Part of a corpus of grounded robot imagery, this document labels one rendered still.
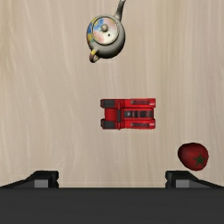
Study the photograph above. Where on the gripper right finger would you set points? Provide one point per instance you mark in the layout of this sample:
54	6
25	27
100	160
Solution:
178	178

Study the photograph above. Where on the grey teapot with colourful lid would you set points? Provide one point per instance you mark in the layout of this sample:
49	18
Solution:
106	36

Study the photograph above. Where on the red tomato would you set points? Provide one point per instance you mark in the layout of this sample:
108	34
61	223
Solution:
193	156

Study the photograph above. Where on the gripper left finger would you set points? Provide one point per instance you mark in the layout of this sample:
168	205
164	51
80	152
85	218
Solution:
43	178

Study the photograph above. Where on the red toy car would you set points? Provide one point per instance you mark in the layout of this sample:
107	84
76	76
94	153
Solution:
128	113

